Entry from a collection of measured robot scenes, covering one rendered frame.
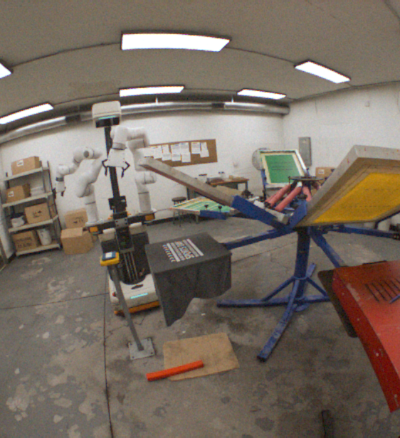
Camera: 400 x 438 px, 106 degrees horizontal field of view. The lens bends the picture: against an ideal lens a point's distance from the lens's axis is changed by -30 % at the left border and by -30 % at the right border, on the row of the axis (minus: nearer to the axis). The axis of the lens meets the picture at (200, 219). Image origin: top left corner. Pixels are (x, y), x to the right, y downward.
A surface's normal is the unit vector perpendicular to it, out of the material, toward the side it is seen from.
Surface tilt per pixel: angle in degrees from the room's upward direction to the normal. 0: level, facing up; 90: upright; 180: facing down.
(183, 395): 0
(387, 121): 90
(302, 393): 0
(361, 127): 90
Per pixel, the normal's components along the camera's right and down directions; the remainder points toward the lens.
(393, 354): -0.09, -0.95
